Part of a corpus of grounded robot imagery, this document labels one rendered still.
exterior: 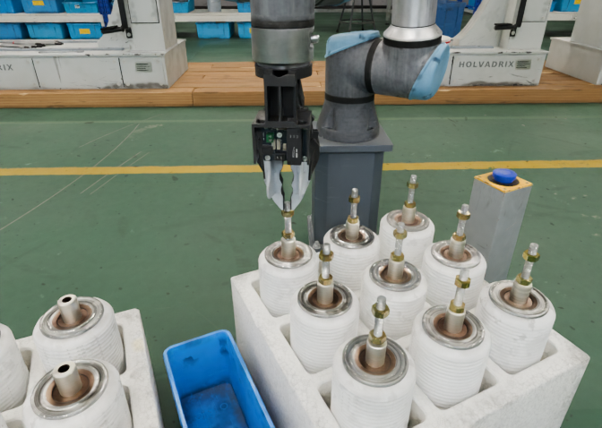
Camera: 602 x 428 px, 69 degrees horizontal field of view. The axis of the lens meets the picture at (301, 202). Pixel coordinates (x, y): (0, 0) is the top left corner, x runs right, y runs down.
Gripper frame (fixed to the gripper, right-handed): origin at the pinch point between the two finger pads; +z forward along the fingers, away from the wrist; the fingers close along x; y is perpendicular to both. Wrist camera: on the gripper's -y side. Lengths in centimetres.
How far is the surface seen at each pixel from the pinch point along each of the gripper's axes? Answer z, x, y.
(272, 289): 13.2, -2.1, 4.9
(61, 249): 35, -64, -33
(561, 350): 16.7, 39.0, 11.1
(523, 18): -8, 107, -201
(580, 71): 23, 153, -218
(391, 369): 9.4, 13.7, 22.4
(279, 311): 17.2, -1.2, 5.2
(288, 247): 7.5, 0.1, 1.8
